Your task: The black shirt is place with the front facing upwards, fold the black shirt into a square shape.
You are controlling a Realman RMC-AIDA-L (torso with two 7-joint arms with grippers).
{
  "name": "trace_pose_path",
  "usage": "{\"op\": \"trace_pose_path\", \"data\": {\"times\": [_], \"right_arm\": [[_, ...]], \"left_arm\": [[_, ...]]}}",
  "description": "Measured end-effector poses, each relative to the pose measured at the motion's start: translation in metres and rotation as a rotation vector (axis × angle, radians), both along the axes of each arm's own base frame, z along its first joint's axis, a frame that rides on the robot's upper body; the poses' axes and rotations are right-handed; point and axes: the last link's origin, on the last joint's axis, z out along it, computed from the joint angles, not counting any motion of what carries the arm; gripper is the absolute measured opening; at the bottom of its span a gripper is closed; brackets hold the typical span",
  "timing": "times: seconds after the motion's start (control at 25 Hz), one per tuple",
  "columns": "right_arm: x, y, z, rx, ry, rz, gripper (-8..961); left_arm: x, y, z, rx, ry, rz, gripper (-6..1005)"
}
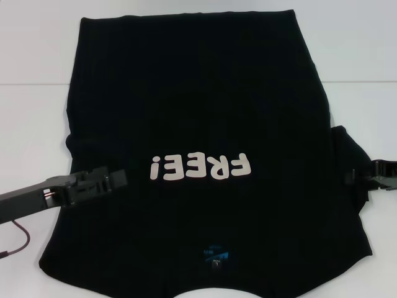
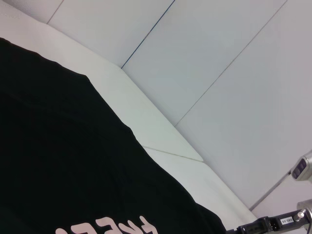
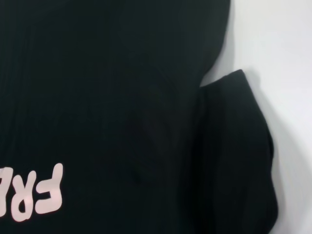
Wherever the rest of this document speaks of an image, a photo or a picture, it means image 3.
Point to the black shirt with FREE print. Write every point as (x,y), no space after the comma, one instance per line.
(122,97)

